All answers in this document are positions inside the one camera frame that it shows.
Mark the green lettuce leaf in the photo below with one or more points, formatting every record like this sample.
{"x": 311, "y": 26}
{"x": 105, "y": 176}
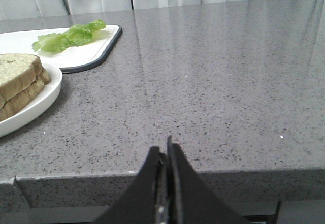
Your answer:
{"x": 76, "y": 35}

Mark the bread slice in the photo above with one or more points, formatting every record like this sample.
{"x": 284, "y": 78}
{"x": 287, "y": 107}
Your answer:
{"x": 18, "y": 71}
{"x": 22, "y": 99}

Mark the white cutting board grey rim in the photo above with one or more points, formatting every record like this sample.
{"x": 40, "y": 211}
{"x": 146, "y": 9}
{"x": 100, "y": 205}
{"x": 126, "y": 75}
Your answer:
{"x": 73, "y": 59}

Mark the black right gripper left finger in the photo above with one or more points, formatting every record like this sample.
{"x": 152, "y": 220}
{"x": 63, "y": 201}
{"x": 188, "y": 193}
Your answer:
{"x": 146, "y": 199}

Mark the white round plate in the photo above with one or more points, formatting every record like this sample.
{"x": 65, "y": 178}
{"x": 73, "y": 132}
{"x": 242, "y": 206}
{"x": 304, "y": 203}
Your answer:
{"x": 38, "y": 105}

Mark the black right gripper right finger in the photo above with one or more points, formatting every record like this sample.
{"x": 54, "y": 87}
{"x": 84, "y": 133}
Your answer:
{"x": 193, "y": 201}

